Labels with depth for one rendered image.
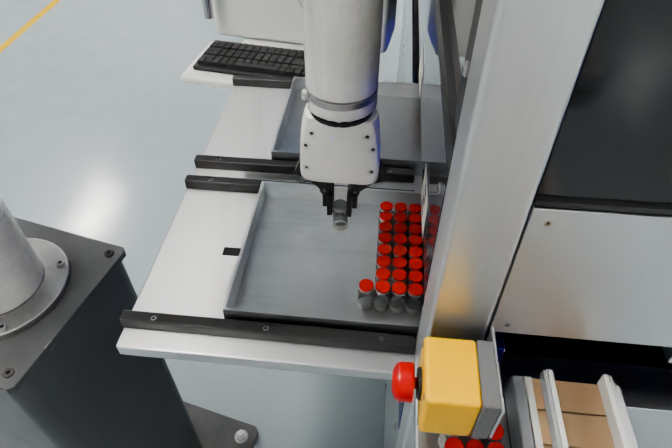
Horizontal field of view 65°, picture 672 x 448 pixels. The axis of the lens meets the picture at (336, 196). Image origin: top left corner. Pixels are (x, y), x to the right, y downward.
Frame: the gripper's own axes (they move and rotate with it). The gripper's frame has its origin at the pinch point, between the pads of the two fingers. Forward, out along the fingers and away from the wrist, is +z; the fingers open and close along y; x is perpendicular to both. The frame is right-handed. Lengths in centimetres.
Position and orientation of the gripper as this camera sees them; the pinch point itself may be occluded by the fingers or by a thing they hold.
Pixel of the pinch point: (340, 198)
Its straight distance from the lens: 73.9
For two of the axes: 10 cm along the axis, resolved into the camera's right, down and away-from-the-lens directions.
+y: 9.9, 0.7, -0.7
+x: 1.0, -6.8, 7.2
